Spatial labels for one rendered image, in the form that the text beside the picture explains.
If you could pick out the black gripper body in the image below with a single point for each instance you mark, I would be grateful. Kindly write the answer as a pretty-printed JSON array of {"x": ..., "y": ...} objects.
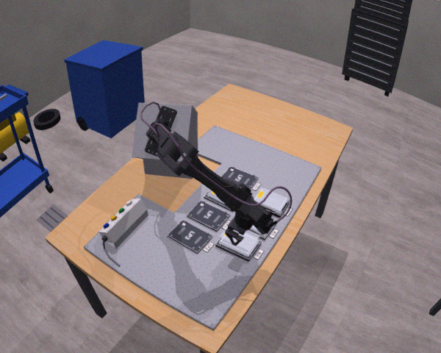
[{"x": 233, "y": 225}]

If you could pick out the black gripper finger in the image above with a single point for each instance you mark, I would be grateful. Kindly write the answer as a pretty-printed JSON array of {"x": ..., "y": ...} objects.
[{"x": 239, "y": 238}]

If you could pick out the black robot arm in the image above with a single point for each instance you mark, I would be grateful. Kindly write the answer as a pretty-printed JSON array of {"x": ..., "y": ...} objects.
[{"x": 197, "y": 170}]

